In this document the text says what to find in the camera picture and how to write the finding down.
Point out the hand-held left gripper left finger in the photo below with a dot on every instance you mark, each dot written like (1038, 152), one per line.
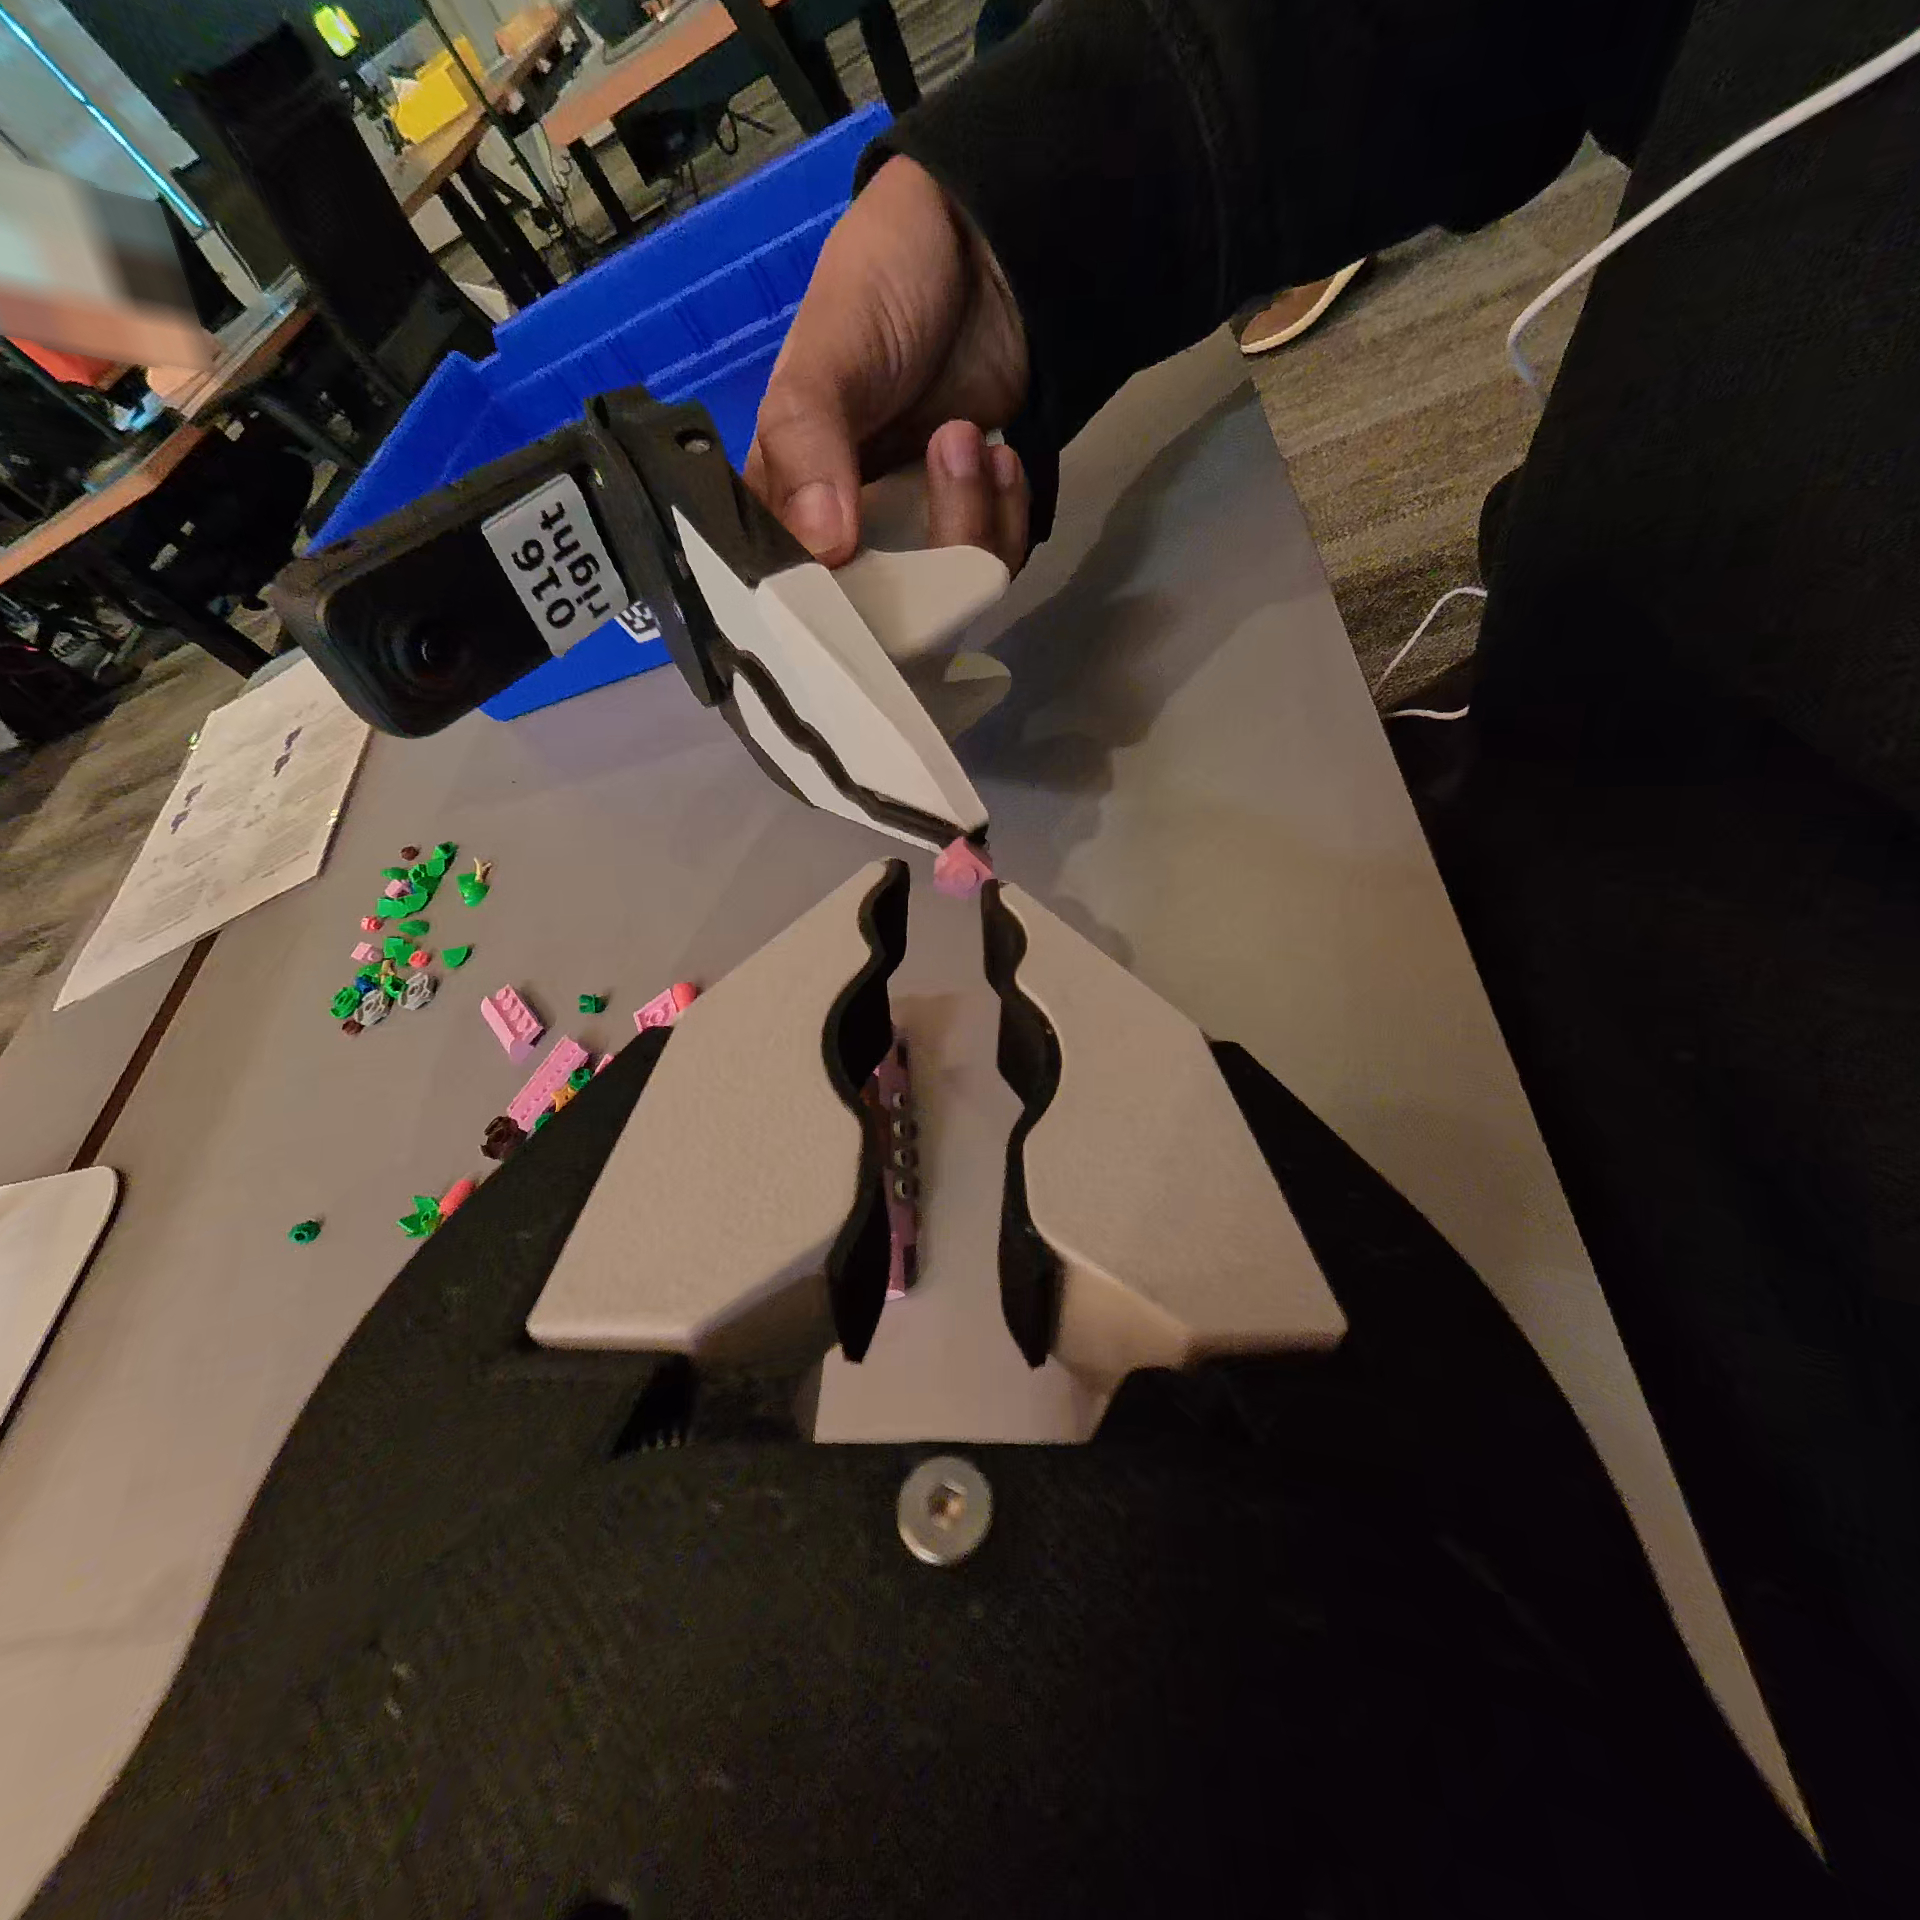
(705, 1186)

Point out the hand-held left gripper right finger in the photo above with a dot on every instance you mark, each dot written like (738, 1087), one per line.
(1171, 1201)

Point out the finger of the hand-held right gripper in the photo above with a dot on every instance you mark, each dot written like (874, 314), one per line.
(809, 644)
(795, 765)

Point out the pink and brown toy assembly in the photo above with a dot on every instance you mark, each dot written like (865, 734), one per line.
(896, 1154)

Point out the small pink toy brick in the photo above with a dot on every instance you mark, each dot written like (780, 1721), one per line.
(963, 867)

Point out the person's right forearm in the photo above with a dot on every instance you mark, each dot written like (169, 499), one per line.
(1202, 150)

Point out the person's right hand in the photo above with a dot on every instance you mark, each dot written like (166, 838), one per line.
(885, 331)

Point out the pink square toy plate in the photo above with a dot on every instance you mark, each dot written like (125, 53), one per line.
(659, 1006)

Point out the pink long toy brick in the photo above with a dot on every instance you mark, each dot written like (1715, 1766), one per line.
(548, 1080)

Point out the dark brown round toy piece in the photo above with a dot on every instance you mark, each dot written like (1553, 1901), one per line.
(500, 1139)

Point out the pink rounded top brick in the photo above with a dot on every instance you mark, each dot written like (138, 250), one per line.
(509, 1020)

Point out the green toy leaf piece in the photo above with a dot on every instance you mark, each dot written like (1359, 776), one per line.
(421, 1215)

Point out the blue plastic bin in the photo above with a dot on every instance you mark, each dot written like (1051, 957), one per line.
(632, 331)

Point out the paper instruction sheet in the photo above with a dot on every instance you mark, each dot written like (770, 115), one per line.
(224, 839)

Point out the pile of mixed tiny pieces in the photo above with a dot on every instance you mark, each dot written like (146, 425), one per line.
(398, 937)

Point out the wooden desk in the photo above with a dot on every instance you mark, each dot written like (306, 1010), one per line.
(136, 450)

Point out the black cabinet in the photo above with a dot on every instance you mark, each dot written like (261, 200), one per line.
(332, 195)

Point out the yellow box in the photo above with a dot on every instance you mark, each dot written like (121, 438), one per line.
(437, 87)

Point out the wooden table with black legs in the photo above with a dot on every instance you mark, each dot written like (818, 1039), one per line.
(659, 58)

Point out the brown shoe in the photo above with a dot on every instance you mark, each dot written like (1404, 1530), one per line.
(1305, 306)

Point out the person's black clothing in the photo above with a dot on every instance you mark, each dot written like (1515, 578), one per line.
(1725, 900)

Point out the white stand base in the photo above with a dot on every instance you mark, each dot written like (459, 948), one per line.
(37, 1275)

